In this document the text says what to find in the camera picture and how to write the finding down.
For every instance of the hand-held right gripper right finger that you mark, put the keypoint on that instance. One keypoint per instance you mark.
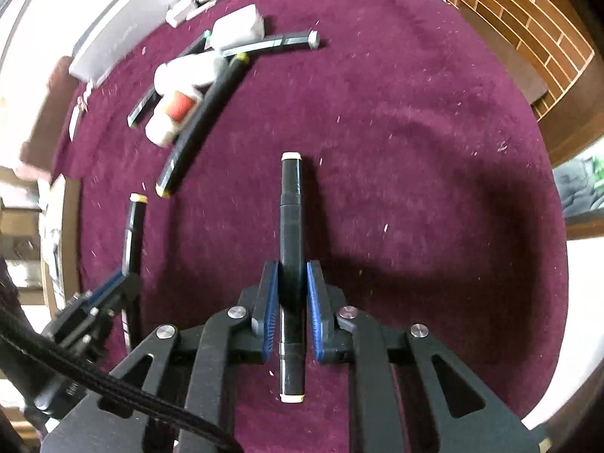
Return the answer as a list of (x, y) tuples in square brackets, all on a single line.
[(315, 311)]

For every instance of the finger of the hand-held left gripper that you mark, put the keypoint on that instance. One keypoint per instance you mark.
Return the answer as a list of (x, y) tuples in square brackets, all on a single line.
[(115, 290)]

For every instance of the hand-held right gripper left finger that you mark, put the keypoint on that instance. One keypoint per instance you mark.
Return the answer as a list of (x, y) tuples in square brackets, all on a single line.
[(271, 311)]

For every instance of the black marker cream caps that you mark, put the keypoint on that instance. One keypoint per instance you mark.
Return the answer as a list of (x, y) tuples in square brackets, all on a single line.
[(291, 207), (134, 231)]

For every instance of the brown chair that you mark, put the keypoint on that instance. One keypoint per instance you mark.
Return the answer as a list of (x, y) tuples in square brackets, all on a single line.
[(49, 118)]

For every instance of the white bottle red label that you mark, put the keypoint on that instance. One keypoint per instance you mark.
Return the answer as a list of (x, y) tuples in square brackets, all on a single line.
[(172, 113)]

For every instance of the black marker yellow caps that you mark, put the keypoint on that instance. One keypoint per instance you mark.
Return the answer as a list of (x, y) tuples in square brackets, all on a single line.
[(203, 122)]

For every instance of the black marker green cap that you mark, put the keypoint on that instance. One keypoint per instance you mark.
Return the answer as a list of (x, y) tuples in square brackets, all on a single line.
[(146, 101)]

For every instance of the white bottle green label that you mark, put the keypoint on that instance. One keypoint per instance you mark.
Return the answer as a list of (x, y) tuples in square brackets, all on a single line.
[(188, 71)]

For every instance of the grey flat box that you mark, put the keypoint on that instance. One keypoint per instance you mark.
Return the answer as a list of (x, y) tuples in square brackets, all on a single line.
[(118, 33)]

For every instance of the black marker grey cap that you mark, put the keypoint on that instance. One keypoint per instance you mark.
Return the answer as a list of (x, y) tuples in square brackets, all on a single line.
[(278, 43)]

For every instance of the white charger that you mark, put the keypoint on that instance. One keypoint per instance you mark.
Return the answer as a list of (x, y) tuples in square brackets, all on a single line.
[(181, 12)]

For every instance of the white small box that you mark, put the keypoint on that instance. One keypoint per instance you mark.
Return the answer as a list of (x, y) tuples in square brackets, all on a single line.
[(238, 26)]

